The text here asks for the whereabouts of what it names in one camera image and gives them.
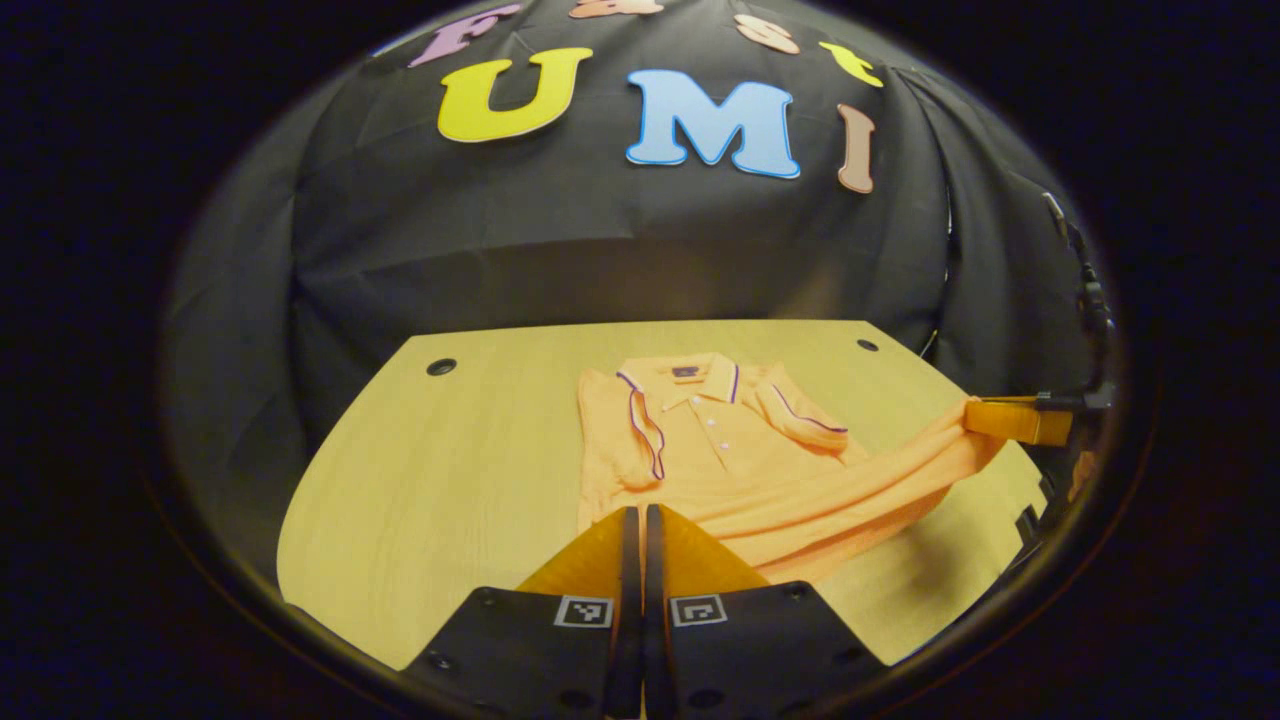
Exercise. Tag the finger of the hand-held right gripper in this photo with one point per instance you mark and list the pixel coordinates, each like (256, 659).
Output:
(1020, 420)

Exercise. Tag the orange T-shirt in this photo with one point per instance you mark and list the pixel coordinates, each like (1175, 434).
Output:
(720, 460)

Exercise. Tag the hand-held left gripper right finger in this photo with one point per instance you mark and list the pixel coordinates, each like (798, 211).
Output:
(655, 640)

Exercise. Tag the black backdrop cloth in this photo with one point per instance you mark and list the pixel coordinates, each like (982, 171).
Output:
(600, 250)

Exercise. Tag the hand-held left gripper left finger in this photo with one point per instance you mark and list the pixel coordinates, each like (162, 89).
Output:
(628, 640)

